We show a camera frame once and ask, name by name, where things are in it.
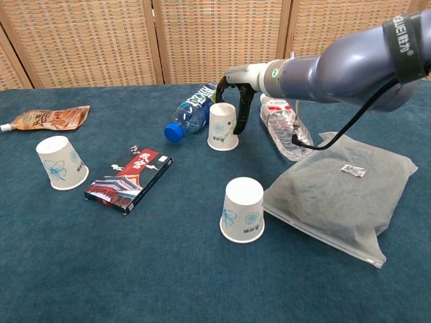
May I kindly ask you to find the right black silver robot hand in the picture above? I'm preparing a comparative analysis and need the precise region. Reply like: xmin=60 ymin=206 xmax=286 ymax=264
xmin=215 ymin=65 xmax=262 ymax=135

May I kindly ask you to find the clear water bottle red label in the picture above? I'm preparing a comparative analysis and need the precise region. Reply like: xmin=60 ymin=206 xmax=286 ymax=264
xmin=259 ymin=93 xmax=314 ymax=161

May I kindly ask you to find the blue table cloth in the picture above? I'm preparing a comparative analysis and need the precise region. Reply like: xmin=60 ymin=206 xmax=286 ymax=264
xmin=0 ymin=82 xmax=431 ymax=323

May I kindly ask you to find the white paper cup blue flower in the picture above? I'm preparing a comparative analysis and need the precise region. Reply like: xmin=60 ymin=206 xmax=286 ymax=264
xmin=207 ymin=102 xmax=240 ymax=151
xmin=220 ymin=176 xmax=266 ymax=244
xmin=36 ymin=135 xmax=90 ymax=191

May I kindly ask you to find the black right arm strap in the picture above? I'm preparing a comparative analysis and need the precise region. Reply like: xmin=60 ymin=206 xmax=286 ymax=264
xmin=383 ymin=9 xmax=431 ymax=83

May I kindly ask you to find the blue cap labelled plastic bottle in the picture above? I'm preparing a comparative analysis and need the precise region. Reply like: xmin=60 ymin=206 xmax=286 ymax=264
xmin=164 ymin=83 xmax=220 ymax=143

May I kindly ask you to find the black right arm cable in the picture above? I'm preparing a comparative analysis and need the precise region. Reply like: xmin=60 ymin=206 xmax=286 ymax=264
xmin=291 ymin=79 xmax=401 ymax=151

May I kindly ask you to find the brown spout pouch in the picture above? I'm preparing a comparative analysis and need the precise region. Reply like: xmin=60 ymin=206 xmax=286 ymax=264
xmin=0 ymin=105 xmax=91 ymax=133

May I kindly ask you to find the frosted zip bag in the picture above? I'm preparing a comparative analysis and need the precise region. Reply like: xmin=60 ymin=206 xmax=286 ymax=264
xmin=262 ymin=131 xmax=419 ymax=269

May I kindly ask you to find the bamboo folding screen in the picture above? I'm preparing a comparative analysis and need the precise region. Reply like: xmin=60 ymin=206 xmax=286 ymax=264
xmin=0 ymin=0 xmax=431 ymax=90

